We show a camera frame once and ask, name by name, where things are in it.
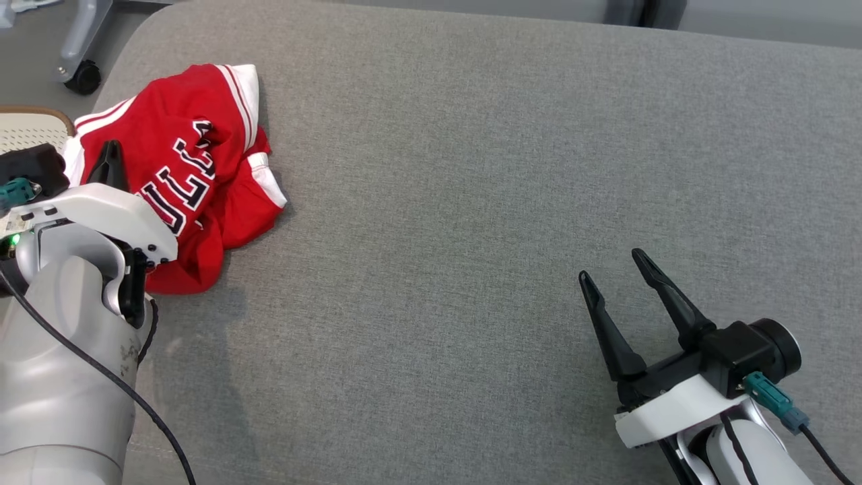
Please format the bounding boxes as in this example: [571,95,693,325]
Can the white perforated laundry basket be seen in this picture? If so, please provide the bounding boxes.
[0,106,76,157]

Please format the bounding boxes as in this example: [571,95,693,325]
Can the black caster wheel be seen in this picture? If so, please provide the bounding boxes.
[65,59,103,96]

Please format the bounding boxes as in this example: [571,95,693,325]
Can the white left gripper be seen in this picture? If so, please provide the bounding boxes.
[3,140,179,327]

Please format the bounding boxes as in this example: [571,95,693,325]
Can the red jersey shirt white sleeves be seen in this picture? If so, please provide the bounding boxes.
[64,64,261,236]

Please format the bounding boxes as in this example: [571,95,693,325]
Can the grey partition post round feet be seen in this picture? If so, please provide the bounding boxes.
[603,0,689,29]

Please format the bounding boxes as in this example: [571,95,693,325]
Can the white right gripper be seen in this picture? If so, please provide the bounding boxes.
[578,248,752,485]

